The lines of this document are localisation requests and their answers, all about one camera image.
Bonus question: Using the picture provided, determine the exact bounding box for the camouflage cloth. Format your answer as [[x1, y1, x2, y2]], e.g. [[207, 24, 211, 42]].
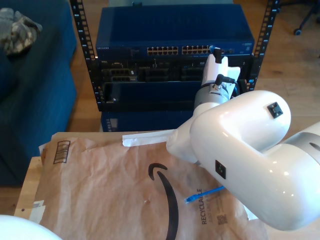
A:
[[0, 7, 43, 56]]

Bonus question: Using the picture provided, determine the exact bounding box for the blue network switch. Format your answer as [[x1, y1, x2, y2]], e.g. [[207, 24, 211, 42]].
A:
[[95, 4, 256, 60]]

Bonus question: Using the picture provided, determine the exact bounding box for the blue device under rack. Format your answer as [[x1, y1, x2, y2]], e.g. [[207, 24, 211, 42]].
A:
[[99, 109, 198, 133]]

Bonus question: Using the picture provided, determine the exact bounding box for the office chair base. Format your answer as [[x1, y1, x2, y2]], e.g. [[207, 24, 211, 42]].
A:
[[293, 0, 320, 36]]

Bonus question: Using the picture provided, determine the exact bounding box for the black rack server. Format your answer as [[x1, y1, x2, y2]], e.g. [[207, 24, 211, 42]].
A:
[[98, 57, 254, 83]]

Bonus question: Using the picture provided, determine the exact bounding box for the black rack frame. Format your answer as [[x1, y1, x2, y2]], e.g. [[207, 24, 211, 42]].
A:
[[69, 0, 283, 113]]

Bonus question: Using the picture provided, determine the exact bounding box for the blue and black rack shelf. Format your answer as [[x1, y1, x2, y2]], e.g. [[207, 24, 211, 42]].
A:
[[100, 79, 251, 113]]

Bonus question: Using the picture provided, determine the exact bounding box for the thin black cable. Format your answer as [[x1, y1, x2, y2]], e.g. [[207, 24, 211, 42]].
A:
[[214, 73, 246, 98]]

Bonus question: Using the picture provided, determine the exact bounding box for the blue sofa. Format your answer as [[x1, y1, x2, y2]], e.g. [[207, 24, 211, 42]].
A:
[[0, 0, 78, 188]]

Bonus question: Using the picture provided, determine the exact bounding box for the blue network cable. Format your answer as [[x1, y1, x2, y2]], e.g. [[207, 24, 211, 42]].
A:
[[184, 44, 225, 205]]

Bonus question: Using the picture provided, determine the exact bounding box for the brown packing paper mailer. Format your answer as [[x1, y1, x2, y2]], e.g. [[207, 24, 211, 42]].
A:
[[13, 128, 270, 240]]

